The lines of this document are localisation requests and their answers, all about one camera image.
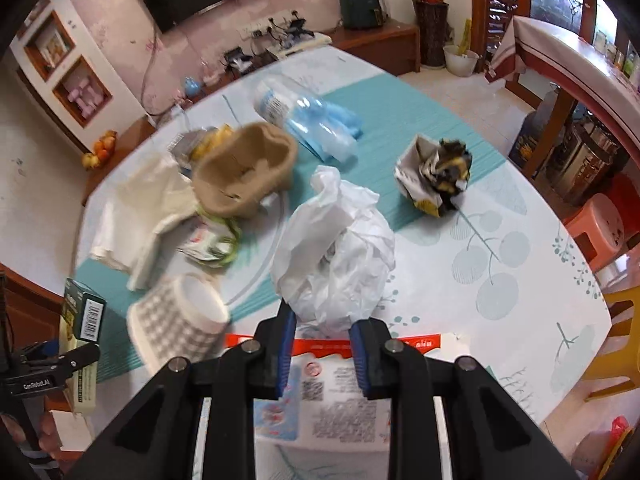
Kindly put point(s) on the red plastic bag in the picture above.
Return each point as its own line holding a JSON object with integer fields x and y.
{"x": 617, "y": 430}

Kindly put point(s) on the blue cardboard box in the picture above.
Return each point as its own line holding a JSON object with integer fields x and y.
{"x": 525, "y": 140}

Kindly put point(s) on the yellow plastic chair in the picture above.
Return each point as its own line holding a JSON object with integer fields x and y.
{"x": 620, "y": 330}

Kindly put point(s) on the fruit decoration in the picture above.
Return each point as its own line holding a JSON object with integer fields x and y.
{"x": 100, "y": 152}

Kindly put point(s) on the dark green box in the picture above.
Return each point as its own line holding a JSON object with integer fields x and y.
{"x": 82, "y": 305}

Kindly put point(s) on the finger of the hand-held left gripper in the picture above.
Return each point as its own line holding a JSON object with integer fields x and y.
{"x": 80, "y": 356}

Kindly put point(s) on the white plastic bag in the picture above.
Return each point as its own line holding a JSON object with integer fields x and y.
{"x": 340, "y": 240}

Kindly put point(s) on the blue plastic bag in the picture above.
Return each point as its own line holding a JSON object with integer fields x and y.
{"x": 351, "y": 122}

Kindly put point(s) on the person's left hand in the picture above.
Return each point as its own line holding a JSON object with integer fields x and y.
{"x": 49, "y": 435}

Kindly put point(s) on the steel pot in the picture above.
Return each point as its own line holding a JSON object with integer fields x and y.
{"x": 577, "y": 160}

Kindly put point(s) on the red white packet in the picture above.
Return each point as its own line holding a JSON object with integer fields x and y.
{"x": 330, "y": 410}

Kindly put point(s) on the small blue figurine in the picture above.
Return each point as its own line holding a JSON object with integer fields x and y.
{"x": 192, "y": 87}

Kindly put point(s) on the brown pulp cup carrier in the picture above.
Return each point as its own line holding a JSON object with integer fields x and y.
{"x": 240, "y": 160}

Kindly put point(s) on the white tissue paper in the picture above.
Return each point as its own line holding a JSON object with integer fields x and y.
{"x": 145, "y": 200}

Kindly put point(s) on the teal leaf print tablecloth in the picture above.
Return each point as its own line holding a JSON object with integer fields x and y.
{"x": 500, "y": 285}

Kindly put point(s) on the dark green air fryer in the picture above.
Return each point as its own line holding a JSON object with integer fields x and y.
{"x": 361, "y": 9}

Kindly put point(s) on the white green snack packet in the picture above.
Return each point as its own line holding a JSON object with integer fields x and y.
{"x": 210, "y": 240}

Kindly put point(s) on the pink plastic stool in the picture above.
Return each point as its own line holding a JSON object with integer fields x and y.
{"x": 600, "y": 230}

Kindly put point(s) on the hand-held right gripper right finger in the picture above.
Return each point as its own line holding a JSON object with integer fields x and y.
{"x": 361, "y": 355}

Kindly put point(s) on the white wall shelf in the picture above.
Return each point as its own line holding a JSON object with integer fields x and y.
{"x": 27, "y": 55}

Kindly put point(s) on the black yellow wrapper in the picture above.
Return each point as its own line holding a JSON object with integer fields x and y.
{"x": 435, "y": 170}

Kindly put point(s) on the white bucket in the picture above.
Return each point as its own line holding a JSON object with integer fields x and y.
{"x": 460, "y": 62}

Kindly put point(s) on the clear plastic bottle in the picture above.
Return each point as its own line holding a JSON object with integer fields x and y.
{"x": 272, "y": 102}

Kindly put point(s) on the green-edged packet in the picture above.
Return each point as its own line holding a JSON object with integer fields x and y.
{"x": 86, "y": 391}

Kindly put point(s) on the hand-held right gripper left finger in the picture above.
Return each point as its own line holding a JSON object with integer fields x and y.
{"x": 286, "y": 330}

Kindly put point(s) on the yellow snack packet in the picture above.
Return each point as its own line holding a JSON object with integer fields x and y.
{"x": 210, "y": 142}

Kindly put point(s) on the white power strip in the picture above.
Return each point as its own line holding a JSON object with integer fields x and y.
{"x": 300, "y": 46}

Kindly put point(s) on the white red counter cloth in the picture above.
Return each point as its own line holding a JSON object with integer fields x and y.
{"x": 560, "y": 55}

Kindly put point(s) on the wooden glass cabinet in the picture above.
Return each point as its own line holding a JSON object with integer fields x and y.
{"x": 480, "y": 0}

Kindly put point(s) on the dark tall stand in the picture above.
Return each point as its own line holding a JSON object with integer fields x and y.
{"x": 431, "y": 35}

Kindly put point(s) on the checkered paper cup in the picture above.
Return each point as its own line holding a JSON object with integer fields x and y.
{"x": 170, "y": 320}

